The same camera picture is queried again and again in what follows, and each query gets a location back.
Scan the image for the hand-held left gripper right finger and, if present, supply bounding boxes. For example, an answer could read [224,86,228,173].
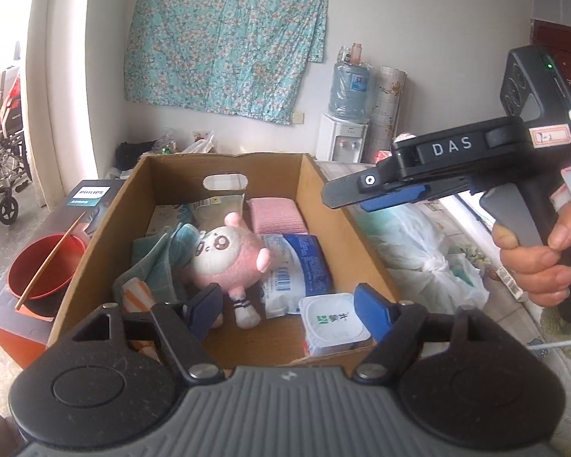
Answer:
[352,283,498,384]

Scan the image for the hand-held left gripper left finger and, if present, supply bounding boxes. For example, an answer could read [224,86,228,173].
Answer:
[69,283,225,385]

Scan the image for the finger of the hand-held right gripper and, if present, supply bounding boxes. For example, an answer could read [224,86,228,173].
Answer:
[321,164,434,213]

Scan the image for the white yogurt cup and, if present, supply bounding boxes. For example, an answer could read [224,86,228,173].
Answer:
[299,294,374,358]

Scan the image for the pink plush toy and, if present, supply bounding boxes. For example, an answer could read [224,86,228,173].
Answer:
[181,213,272,329]

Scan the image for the teal checked cloth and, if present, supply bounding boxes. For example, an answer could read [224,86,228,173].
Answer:
[112,223,203,305]

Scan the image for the orange striped cloth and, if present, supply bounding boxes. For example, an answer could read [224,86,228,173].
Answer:
[121,278,160,317]

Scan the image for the brown cardboard box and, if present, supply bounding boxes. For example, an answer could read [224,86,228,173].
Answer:
[46,152,403,377]

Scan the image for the blue and white packet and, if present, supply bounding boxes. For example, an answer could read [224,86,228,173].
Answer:
[259,233,335,320]

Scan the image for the pale printed tissue pack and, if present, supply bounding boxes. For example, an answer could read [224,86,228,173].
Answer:
[147,205,193,236]

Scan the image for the pink ribbed cloth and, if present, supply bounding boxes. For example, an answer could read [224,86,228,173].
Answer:
[246,197,310,235]

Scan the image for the person's right hand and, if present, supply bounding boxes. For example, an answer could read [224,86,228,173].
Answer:
[491,197,571,306]

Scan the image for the pale green plastic bag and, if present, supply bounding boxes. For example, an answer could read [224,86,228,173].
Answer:
[357,197,491,317]

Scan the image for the patterned paper roll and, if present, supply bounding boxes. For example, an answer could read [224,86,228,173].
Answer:
[368,66,407,153]

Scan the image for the white water dispenser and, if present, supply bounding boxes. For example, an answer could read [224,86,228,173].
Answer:
[316,113,369,163]

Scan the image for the green patterned cloth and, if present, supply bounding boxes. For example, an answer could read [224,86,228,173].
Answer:
[459,243,488,270]

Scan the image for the long narrow box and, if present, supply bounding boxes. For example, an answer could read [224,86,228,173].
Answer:
[497,267,529,302]

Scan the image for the dark red door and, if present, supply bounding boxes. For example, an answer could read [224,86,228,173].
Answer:
[530,19,571,86]

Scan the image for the wooden chopstick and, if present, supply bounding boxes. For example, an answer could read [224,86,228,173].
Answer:
[15,212,86,311]

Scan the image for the clear plastic bags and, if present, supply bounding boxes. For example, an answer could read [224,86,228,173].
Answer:
[152,128,217,155]

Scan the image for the black bag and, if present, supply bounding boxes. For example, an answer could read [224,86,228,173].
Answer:
[115,140,158,172]

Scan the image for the red bowl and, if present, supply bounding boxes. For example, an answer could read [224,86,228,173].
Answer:
[7,233,86,302]

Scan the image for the dark and orange appliance box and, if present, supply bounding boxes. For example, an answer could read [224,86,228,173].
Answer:
[0,178,129,358]

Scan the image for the wheelchair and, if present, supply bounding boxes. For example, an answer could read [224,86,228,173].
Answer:
[0,64,34,224]

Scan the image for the teal floral wall cloth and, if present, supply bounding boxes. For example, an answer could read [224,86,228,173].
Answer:
[124,0,329,127]

